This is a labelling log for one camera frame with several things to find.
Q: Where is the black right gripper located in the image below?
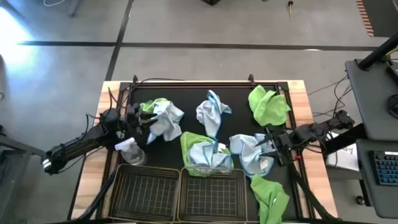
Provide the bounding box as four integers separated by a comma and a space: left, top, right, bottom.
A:
255, 131, 295, 166

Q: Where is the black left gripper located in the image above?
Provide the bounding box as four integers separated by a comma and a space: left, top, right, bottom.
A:
123, 104, 158, 138

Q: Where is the green microfiber towel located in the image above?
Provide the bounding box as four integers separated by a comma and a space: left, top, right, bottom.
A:
250, 174, 290, 224
248, 85, 292, 127
180, 131, 234, 178
139, 97, 169, 114

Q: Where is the light blue microfiber towel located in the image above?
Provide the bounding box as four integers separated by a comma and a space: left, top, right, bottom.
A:
188, 141, 233, 170
195, 90, 233, 140
146, 100, 185, 146
229, 133, 276, 179

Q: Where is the bronze wire basket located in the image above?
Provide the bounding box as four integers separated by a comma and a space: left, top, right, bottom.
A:
107, 164, 181, 223
176, 167, 249, 223

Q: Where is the clear plastic spray bottle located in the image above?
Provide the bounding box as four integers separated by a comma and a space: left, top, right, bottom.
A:
114, 137, 147, 166

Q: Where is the black desk leg bar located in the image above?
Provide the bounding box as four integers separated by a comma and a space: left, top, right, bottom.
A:
320, 123, 368, 156

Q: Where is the white paper sheet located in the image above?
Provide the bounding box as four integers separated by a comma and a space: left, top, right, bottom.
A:
324, 131, 361, 172

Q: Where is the grey desk top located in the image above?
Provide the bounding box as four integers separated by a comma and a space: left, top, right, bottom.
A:
344, 58, 398, 141

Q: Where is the grey keyboard shelf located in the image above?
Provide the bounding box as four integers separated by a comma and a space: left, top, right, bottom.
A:
355, 138, 398, 219

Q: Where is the backlit computer keyboard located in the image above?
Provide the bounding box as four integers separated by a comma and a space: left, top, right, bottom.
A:
368, 149, 398, 187

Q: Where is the black round desk device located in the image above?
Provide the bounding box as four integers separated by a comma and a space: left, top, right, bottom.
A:
387, 94, 398, 119

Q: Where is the grey stand leg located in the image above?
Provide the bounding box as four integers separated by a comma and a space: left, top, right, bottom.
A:
67, 0, 82, 18

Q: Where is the grey metal stand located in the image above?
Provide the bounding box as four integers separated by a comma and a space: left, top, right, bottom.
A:
0, 124, 52, 224

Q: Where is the black metal pole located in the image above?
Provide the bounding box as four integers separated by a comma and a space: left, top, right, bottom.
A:
356, 33, 398, 71

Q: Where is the dark orange-striped floor mat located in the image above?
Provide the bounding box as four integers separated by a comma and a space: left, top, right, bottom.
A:
355, 0, 398, 38

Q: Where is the thin black cable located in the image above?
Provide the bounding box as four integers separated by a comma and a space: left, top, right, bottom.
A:
136, 77, 186, 86

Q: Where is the black cable bundle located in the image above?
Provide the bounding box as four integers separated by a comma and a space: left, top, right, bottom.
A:
74, 167, 118, 222
287, 155, 338, 222

